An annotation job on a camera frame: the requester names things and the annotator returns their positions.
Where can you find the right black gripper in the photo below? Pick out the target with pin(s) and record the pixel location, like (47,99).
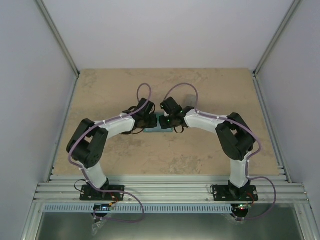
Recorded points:
(164,125)

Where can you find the black mounting plate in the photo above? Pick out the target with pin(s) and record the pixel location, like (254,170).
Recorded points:
(228,193)
(90,194)

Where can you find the left aluminium frame post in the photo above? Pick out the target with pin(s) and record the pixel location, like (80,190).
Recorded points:
(54,30)

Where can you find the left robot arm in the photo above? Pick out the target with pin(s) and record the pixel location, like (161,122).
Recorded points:
(85,148)

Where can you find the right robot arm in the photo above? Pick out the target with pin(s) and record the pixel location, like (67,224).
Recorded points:
(234,137)

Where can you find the right aluminium frame post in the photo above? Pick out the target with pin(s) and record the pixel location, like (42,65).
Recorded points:
(277,35)

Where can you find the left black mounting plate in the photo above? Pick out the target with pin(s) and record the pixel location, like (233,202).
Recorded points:
(90,194)

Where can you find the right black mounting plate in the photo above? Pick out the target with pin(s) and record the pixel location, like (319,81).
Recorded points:
(228,193)

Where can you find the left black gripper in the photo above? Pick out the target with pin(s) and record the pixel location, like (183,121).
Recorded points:
(153,124)

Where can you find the circuit board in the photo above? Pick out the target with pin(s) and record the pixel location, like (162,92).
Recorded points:
(104,207)
(241,207)

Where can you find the left circuit board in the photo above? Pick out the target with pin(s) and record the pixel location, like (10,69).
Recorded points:
(104,207)

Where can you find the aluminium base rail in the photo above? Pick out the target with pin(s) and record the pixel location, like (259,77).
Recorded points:
(172,188)

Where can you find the blue glasses case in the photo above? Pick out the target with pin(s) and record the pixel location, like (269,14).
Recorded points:
(158,128)

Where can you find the slotted cable duct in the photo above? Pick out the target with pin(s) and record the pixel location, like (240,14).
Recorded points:
(147,208)

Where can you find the grey glasses case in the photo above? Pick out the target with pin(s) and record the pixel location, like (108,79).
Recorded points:
(191,100)

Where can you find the aluminium frame post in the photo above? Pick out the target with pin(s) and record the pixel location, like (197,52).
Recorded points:
(54,30)
(277,35)

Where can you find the right circuit board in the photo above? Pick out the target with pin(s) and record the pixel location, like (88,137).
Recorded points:
(241,207)

